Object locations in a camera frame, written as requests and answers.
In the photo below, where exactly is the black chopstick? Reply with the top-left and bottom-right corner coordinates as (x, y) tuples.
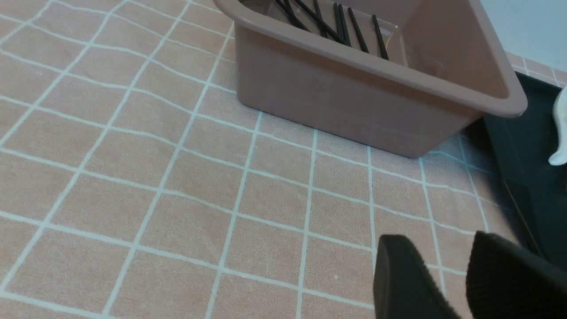
(295, 0), (345, 45)
(335, 3), (352, 47)
(313, 0), (328, 38)
(275, 0), (310, 32)
(372, 15), (389, 61)
(347, 7), (369, 53)

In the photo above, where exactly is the black tray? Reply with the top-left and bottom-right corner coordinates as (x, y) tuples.
(464, 72), (567, 270)

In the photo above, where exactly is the white ceramic object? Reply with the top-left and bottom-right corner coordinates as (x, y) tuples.
(548, 87), (567, 166)

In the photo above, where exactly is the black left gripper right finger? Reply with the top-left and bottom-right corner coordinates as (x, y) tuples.
(466, 231), (567, 319)

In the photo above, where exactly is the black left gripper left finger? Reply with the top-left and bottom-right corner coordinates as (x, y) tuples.
(373, 234), (459, 319)

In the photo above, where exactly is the pink grid tablecloth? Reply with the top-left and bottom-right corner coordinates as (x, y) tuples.
(0, 0), (567, 319)

